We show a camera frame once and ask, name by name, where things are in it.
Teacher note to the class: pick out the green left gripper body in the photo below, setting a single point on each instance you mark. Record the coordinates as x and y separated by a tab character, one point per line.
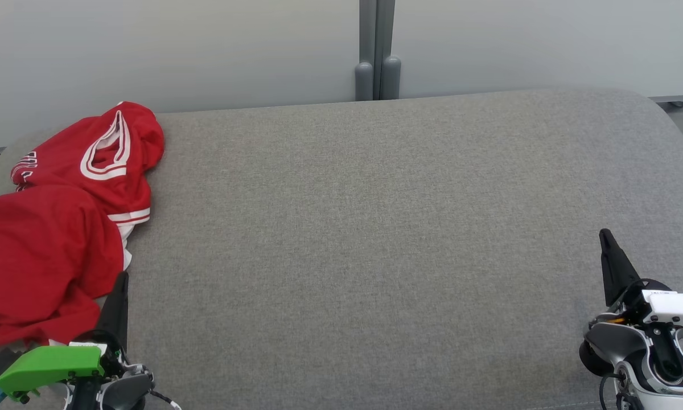
51	364

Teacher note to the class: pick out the white partition panel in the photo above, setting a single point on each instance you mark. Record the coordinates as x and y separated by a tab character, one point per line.
546	40
148	51

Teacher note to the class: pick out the grey-white right robot arm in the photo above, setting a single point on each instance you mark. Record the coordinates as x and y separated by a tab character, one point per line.
620	341

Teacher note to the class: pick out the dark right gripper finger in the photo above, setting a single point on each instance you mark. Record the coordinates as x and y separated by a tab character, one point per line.
614	267

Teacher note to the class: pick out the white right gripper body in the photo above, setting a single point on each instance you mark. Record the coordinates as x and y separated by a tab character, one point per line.
677	307

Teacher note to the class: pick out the grey partition post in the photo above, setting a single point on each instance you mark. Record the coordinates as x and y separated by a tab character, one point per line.
390	77
364	80

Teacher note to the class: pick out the red basketball jersey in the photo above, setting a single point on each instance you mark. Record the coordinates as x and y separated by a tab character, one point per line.
62	165

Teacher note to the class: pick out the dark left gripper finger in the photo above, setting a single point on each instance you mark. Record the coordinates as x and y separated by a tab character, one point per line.
116	313

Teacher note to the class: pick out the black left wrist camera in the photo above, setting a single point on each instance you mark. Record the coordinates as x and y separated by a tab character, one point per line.
0	361

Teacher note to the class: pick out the red white-trimmed shorts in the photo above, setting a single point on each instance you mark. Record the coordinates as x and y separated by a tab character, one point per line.
40	256

